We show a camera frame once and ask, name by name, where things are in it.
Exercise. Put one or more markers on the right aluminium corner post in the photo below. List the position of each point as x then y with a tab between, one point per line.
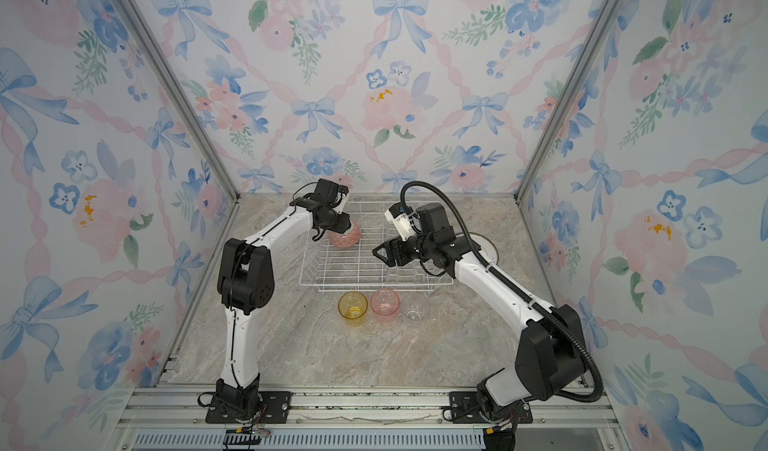
578	75

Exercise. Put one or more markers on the yellow glass cup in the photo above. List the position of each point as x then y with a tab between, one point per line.
353	307

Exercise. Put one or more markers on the clear drinking glass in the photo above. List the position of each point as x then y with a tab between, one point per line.
415	307

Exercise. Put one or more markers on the aluminium corner post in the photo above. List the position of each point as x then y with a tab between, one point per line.
578	75
138	26

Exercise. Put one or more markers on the pink glass cup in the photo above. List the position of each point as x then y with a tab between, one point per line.
385	304

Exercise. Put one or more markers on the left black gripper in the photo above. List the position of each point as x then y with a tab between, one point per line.
344	224

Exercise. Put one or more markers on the left aluminium corner post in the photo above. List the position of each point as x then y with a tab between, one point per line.
138	26

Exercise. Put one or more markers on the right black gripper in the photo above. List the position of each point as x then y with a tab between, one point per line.
394	245

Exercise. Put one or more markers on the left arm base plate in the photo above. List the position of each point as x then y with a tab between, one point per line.
270	407

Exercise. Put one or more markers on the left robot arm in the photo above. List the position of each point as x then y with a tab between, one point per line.
246	283

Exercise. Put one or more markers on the aluminium front rail frame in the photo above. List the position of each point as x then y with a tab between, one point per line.
173	417

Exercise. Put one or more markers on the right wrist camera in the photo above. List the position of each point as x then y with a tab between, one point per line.
398	216

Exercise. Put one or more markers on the pink patterned bowl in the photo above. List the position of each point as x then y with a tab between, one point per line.
347	239

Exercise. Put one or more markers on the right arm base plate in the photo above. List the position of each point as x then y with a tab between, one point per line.
472	407

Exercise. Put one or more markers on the white wire dish rack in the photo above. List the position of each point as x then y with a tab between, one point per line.
328	268

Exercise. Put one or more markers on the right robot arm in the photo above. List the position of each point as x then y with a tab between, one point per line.
550	350

